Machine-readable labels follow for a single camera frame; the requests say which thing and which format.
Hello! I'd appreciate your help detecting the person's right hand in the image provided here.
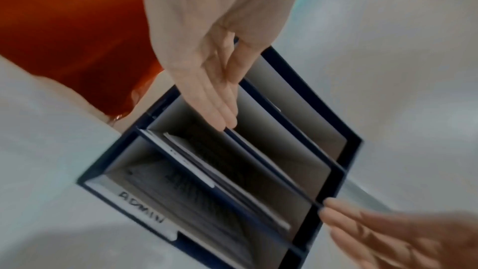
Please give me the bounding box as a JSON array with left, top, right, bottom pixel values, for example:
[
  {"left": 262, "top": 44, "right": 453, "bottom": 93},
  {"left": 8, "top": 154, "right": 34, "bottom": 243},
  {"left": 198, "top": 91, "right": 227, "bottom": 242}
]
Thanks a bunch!
[{"left": 321, "top": 197, "right": 478, "bottom": 269}]

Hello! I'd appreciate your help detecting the person's left hand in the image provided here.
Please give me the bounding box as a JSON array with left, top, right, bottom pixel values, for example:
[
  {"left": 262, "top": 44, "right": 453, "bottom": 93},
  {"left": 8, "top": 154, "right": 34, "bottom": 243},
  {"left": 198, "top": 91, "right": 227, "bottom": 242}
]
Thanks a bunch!
[{"left": 137, "top": 0, "right": 307, "bottom": 132}]

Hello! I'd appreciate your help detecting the dark blue paper tray organizer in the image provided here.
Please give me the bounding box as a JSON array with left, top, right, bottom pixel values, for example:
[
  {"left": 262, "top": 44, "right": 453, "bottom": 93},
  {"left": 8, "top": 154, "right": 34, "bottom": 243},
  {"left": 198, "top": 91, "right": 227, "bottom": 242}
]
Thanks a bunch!
[{"left": 76, "top": 37, "right": 364, "bottom": 269}]

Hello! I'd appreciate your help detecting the white printed paper sheet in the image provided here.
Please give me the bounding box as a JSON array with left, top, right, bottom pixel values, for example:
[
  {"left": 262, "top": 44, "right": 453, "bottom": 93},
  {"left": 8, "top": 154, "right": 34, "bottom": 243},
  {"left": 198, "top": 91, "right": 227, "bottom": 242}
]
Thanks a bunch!
[
  {"left": 125, "top": 162, "right": 255, "bottom": 266},
  {"left": 143, "top": 130, "right": 292, "bottom": 232}
]

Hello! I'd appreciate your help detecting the red curtain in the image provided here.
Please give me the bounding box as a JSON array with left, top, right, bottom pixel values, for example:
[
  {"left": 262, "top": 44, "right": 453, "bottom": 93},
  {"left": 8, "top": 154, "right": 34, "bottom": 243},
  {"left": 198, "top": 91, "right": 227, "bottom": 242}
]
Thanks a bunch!
[{"left": 0, "top": 0, "right": 165, "bottom": 127}]

